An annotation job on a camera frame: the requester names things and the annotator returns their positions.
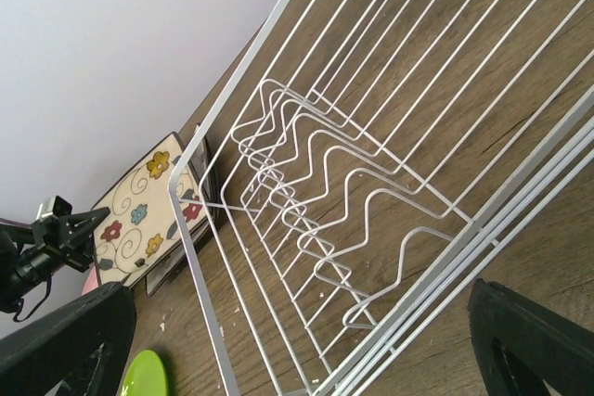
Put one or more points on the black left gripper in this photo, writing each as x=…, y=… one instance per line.
x=82, y=347

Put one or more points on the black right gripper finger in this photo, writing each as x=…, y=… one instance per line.
x=524, y=348

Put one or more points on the pink round plate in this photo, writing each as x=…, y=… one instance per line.
x=91, y=282

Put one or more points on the floral square plate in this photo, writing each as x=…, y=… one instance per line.
x=195, y=218
x=141, y=228

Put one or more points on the lime green round plate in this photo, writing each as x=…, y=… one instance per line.
x=145, y=376

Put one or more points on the floral square plate front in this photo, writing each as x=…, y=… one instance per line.
x=195, y=218

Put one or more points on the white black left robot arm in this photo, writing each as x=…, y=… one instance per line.
x=18, y=275

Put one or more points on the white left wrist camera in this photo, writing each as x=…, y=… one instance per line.
x=55, y=206

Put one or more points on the white wire dish rack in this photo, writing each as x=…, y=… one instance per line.
x=375, y=157

